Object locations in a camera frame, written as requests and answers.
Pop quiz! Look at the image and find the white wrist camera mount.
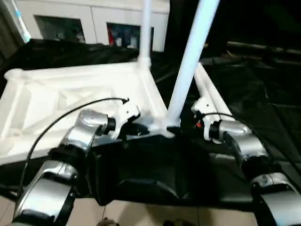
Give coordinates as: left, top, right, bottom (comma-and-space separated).
113, 100, 141, 140
191, 97, 221, 142

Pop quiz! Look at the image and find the large black box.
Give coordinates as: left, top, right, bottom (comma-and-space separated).
164, 0, 229, 60

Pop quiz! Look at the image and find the white plastic table leg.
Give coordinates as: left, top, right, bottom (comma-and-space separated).
197, 62, 236, 123
165, 0, 221, 129
193, 68, 214, 104
138, 0, 153, 69

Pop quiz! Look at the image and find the black work mat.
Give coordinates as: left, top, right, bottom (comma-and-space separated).
0, 39, 301, 210

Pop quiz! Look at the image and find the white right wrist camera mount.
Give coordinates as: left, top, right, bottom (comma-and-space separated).
191, 97, 221, 142

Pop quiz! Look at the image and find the white plastic table top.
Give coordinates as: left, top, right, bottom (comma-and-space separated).
0, 60, 176, 166

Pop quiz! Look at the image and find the silver metal bar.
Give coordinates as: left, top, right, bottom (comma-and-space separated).
226, 41, 301, 55

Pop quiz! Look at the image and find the white glass-door cabinet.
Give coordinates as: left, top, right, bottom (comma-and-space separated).
14, 0, 170, 52

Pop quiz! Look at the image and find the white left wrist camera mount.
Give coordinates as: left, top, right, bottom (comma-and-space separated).
113, 100, 141, 140

